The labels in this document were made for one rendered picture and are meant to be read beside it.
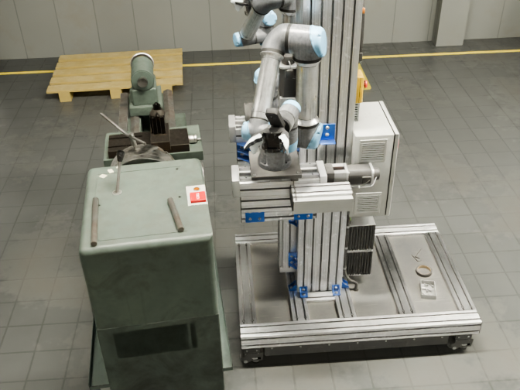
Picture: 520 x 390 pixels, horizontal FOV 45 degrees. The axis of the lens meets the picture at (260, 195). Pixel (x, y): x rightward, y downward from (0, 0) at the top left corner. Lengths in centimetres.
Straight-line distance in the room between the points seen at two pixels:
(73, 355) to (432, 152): 318
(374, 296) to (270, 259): 65
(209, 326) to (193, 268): 31
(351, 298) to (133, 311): 143
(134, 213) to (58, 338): 152
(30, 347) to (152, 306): 145
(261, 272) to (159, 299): 132
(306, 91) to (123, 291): 106
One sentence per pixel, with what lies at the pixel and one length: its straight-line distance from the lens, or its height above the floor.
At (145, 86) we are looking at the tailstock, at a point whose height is 106.
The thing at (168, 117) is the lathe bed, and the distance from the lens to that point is 393.
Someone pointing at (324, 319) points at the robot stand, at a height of 23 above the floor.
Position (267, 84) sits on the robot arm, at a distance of 249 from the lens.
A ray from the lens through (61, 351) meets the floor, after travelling 374.
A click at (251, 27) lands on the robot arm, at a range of 322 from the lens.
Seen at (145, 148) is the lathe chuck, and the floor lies 124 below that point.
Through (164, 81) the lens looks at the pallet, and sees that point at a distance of 620.
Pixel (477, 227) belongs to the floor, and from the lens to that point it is 456.
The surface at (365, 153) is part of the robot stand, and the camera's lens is 300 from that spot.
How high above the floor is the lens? 268
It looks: 35 degrees down
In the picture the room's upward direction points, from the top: 1 degrees counter-clockwise
